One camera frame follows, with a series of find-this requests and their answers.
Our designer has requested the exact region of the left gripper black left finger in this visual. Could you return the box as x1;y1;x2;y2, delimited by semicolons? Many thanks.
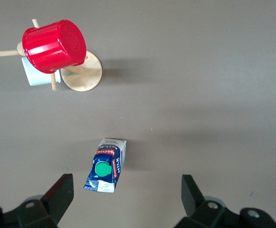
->
16;173;75;228

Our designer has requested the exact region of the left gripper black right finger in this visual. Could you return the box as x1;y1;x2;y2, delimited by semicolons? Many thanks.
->
174;174;243;228

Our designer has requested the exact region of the blue white milk carton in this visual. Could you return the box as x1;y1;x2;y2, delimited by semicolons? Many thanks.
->
83;137;127;193

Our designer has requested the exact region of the white plastic cup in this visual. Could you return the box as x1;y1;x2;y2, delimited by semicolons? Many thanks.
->
21;56;62;86

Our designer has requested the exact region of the red plastic cup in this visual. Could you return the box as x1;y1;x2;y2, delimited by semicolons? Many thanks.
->
22;19;87;74

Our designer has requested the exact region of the wooden mug tree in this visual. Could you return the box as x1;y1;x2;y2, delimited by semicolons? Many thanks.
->
0;19;103;92

